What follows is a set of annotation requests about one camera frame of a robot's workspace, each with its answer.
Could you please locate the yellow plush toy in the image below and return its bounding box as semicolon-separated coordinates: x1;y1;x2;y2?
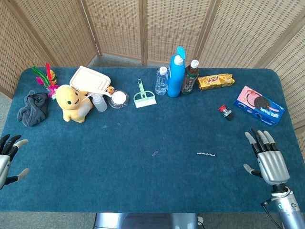
55;84;94;124

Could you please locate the blue cookie box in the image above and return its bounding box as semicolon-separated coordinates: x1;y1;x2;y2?
233;85;285;126

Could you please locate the white squeeze bottle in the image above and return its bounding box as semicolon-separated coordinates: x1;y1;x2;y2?
84;92;112;112

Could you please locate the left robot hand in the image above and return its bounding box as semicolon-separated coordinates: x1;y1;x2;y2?
0;134;30;190

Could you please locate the dark grey cloth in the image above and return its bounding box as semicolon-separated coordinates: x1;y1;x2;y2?
17;90;49;127

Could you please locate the red emergency stop button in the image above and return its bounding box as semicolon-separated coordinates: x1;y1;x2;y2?
218;104;234;121

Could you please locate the clear water bottle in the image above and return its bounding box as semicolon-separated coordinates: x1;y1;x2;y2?
155;66;169;95

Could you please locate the blue table mat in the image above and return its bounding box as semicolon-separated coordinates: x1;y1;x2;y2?
0;67;305;213

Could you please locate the dark tea bottle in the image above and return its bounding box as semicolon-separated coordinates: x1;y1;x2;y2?
181;59;200;95

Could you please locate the wicker folding screen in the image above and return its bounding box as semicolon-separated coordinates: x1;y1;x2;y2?
0;0;305;131

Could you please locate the clear round container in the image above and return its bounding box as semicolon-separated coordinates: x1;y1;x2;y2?
107;89;130;110

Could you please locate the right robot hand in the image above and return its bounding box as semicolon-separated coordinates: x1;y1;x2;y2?
243;128;291;185

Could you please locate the blue detergent bottle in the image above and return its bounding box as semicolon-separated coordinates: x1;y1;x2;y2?
167;46;186;98

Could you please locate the green small brush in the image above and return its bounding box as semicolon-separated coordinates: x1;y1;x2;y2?
133;79;157;109

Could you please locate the yellow cracker package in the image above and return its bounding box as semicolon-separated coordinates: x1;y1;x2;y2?
197;73;236;92

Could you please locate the colourful feather shuttlecock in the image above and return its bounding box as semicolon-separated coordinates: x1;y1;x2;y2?
31;62;59;98

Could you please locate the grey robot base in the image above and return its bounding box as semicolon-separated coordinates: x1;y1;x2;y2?
93;212;203;229

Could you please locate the beige lunch box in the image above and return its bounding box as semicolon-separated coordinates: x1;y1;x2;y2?
69;65;111;94

